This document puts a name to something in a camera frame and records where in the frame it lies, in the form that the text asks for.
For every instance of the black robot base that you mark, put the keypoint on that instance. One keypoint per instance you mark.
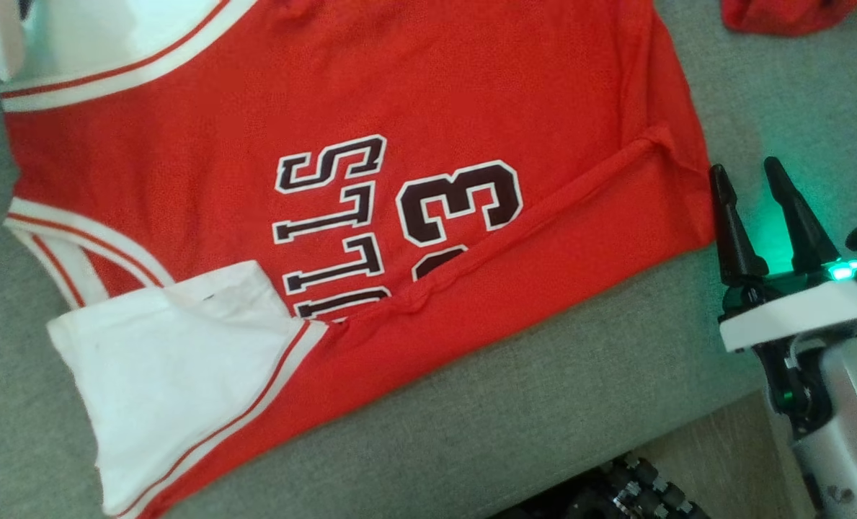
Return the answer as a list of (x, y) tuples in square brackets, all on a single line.
[(615, 494)]

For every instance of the grey fabric sofa seat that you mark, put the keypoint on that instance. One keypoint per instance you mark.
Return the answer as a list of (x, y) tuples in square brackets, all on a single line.
[(543, 404)]

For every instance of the red cloth piece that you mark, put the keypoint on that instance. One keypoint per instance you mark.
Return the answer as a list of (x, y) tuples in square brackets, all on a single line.
[(788, 14)]

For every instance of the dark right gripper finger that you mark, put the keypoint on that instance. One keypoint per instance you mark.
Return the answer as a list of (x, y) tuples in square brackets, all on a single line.
[(803, 231), (736, 238)]

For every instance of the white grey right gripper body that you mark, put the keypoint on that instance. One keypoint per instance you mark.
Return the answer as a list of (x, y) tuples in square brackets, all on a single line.
[(796, 317)]

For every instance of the red and white basketball jersey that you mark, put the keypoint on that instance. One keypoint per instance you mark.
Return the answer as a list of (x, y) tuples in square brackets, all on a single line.
[(543, 72)]

